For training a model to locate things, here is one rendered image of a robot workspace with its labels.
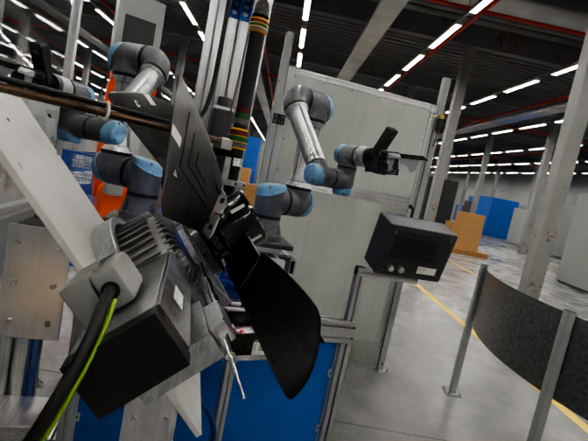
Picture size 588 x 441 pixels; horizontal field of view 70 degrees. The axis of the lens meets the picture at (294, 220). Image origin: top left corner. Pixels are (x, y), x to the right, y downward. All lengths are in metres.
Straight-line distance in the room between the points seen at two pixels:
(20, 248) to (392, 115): 2.60
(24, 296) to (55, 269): 0.07
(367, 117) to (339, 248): 0.93
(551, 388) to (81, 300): 2.12
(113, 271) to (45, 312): 0.31
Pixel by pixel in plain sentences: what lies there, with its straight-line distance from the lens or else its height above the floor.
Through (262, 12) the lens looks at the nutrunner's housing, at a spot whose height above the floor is 1.65.
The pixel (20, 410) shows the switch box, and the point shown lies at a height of 0.84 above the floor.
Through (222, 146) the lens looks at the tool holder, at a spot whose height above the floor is 1.35.
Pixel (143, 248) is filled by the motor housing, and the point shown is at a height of 1.14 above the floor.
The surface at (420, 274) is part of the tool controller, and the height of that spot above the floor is 1.07.
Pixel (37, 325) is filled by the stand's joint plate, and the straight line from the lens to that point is 0.88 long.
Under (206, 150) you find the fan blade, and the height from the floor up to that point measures 1.33.
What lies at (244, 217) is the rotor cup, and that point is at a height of 1.22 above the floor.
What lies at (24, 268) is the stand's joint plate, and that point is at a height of 1.08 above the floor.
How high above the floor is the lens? 1.32
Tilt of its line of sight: 6 degrees down
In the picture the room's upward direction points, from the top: 12 degrees clockwise
